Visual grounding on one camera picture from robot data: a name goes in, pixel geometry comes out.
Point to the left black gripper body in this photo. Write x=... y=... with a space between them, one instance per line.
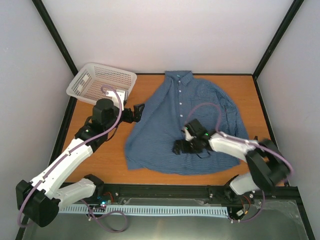
x=128 y=117

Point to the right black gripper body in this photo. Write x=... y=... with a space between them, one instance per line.
x=192 y=148

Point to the blue plaid shirt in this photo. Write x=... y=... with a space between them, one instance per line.
x=177 y=120

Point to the white perforated plastic basket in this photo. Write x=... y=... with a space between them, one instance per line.
x=88 y=85

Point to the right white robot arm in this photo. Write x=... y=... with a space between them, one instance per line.
x=267 y=166

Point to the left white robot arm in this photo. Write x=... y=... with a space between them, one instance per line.
x=42 y=198

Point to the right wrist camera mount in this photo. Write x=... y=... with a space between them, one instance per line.
x=188 y=136

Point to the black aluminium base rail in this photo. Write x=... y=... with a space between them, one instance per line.
x=211 y=194

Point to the light blue cable duct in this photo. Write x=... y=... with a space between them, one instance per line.
x=163 y=211

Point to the left black frame post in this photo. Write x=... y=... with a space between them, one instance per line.
x=47 y=20

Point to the black frame post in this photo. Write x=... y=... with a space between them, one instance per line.
x=47 y=20
x=285 y=23

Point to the right black frame post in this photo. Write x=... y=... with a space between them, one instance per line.
x=285 y=23

